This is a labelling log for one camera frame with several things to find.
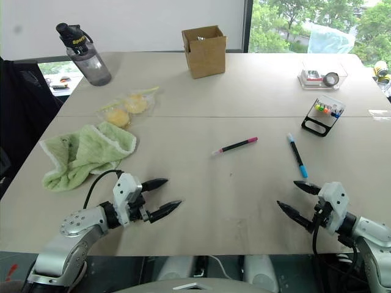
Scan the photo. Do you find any black marker holder stand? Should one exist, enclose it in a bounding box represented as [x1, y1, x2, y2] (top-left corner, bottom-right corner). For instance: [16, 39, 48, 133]
[301, 95, 347, 139]

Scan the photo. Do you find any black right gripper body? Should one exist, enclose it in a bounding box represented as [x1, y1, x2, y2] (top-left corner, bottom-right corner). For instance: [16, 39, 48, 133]
[310, 195, 334, 233]

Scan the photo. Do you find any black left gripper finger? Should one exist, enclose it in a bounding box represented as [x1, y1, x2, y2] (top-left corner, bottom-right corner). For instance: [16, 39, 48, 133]
[141, 178, 169, 194]
[148, 200, 183, 223]

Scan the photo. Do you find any white cable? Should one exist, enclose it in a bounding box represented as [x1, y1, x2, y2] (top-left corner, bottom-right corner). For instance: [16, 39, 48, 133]
[206, 255, 233, 279]

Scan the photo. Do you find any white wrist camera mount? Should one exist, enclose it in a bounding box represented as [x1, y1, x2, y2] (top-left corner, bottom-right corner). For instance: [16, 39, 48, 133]
[317, 181, 350, 236]
[112, 172, 144, 227]

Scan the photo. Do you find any red white small pack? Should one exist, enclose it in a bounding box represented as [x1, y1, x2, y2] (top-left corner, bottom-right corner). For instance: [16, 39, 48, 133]
[300, 69, 324, 83]

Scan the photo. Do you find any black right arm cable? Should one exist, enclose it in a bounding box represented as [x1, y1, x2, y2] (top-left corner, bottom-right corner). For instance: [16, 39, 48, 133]
[311, 204, 359, 293]

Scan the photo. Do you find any grey tape roll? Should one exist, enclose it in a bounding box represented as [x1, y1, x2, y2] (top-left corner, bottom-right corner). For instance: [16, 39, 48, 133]
[323, 71, 340, 87]

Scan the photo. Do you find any white rounded robot leg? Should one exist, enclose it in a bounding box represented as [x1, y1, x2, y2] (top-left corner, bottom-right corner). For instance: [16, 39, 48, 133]
[243, 255, 280, 293]

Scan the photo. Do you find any green towel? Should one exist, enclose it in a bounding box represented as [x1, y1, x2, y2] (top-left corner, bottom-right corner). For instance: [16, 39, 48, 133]
[39, 121, 137, 193]

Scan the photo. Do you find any pink capped black pen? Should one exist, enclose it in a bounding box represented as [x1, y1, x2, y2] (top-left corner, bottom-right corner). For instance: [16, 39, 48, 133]
[211, 137, 259, 157]

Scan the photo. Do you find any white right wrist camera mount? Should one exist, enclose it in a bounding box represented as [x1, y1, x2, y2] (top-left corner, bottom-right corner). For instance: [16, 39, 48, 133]
[317, 181, 350, 236]

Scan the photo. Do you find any yellow black object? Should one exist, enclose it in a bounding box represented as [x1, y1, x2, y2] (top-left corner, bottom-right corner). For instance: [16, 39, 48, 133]
[373, 60, 391, 84]

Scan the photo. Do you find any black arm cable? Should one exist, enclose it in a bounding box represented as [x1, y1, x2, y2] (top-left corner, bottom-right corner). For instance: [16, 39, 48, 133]
[311, 204, 359, 293]
[83, 169, 125, 210]

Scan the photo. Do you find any clear plastic tray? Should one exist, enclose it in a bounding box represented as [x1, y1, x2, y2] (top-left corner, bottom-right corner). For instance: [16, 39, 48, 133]
[297, 59, 349, 91]

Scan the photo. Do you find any grey sports water bottle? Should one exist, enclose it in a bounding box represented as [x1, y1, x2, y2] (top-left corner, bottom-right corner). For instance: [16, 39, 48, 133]
[55, 22, 112, 87]

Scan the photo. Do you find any brown cardboard box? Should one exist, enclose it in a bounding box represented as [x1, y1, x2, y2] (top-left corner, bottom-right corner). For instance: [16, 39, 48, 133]
[181, 24, 228, 80]

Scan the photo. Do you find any blue plastic bag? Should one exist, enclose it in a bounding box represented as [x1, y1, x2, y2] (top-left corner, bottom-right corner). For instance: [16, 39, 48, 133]
[307, 24, 357, 56]

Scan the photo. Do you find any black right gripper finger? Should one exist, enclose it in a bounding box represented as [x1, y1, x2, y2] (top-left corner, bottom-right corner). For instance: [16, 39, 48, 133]
[293, 180, 322, 197]
[276, 200, 316, 234]

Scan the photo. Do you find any black window frame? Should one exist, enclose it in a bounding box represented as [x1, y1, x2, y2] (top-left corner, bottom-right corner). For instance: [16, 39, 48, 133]
[242, 0, 255, 54]

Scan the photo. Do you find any clear plastic zip bag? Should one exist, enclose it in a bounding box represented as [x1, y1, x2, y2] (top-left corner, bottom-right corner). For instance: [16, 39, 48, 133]
[97, 85, 161, 129]

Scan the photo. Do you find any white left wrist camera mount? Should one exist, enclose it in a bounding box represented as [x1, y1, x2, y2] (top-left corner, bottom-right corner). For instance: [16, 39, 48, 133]
[112, 172, 144, 227]

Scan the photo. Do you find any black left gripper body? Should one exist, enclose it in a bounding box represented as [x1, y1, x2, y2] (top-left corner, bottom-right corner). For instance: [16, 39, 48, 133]
[126, 182, 153, 226]

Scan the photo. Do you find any blue capped black pen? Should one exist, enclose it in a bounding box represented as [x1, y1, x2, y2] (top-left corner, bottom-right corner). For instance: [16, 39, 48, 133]
[286, 132, 309, 179]

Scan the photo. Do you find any grey rounded robot torso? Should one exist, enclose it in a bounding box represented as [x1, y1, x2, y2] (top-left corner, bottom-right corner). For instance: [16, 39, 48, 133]
[114, 276, 276, 293]

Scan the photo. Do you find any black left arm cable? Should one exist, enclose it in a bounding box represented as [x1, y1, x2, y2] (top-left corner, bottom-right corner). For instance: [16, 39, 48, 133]
[83, 169, 125, 210]

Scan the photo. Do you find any yellow pastry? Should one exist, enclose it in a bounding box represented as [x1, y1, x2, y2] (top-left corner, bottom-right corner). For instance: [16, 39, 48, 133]
[105, 109, 130, 127]
[124, 94, 148, 115]

